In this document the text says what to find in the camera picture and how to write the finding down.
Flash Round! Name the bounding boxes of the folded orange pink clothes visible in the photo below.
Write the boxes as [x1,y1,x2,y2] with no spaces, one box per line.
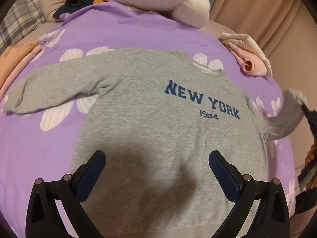
[1,40,43,99]

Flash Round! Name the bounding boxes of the grey New York sweatshirt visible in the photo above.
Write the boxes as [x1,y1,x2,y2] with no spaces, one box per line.
[3,48,306,237]

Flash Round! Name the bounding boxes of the plaid grey pillow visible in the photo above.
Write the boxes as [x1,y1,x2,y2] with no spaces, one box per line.
[1,0,45,53]

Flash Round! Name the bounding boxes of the purple floral bed sheet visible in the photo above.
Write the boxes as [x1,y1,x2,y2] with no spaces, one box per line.
[1,2,283,237]

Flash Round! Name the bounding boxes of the folded pink and cream clothes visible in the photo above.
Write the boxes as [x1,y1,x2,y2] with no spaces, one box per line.
[220,32,272,78]

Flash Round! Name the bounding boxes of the person's right hand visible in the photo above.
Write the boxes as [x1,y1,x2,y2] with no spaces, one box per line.
[305,144,316,164]

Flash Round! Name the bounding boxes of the dark navy garment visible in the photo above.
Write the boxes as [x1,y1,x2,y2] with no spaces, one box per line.
[53,0,94,19]

